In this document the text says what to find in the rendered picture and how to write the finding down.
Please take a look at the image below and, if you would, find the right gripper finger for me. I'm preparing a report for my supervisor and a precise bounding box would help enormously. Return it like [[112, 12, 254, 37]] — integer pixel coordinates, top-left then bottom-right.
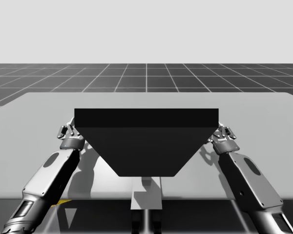
[[217, 121, 237, 140]]

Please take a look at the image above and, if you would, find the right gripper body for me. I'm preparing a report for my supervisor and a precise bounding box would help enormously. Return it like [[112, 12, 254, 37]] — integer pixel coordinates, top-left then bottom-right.
[[209, 128, 240, 155]]

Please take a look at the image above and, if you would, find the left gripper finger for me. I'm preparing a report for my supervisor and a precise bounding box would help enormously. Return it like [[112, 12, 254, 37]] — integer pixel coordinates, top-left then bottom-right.
[[57, 117, 75, 140]]

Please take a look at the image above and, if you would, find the grey stand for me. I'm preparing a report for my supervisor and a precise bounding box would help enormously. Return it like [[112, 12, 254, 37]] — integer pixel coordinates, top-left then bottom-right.
[[130, 176, 163, 210]]

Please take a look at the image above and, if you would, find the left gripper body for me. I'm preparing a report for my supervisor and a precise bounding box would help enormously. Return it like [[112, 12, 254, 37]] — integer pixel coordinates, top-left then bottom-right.
[[59, 126, 85, 150]]

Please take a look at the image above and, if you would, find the black screen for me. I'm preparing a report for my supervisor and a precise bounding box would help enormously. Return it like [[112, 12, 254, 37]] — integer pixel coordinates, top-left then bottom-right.
[[74, 108, 219, 177]]

